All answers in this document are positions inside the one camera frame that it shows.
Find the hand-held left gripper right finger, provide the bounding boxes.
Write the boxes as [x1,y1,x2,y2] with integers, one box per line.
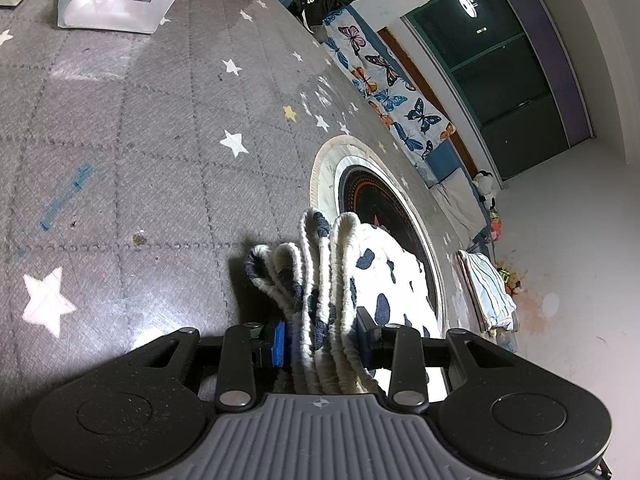
[355,307,521,409]

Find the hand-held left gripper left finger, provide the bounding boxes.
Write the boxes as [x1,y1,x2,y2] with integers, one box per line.
[132,322,291,409]

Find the white navy polka dot pants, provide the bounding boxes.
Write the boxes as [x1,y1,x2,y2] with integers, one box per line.
[243,208,432,397]

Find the folded striped cloth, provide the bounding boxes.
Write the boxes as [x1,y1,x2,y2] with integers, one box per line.
[456,249,518,333]

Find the round black induction cooker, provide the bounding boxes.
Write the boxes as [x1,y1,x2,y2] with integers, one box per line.
[336,162,441,333]

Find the grey pillow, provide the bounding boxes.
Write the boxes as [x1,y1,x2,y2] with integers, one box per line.
[431,170,487,241]

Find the blue sofa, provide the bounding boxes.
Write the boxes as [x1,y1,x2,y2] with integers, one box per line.
[252,0,501,261]

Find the black white plush dog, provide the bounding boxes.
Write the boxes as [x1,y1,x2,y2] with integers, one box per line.
[472,170,497,197]

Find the square butterfly print pillow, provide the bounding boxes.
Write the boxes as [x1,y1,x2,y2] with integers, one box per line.
[385,87,457,166]

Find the grey star print tablecloth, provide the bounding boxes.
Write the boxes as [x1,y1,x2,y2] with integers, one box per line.
[0,0,501,411]

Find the long butterfly print pillow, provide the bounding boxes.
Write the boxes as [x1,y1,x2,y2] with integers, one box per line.
[322,7,416,111]

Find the dark green framed window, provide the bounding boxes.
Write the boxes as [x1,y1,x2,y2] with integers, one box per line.
[400,0,596,181]

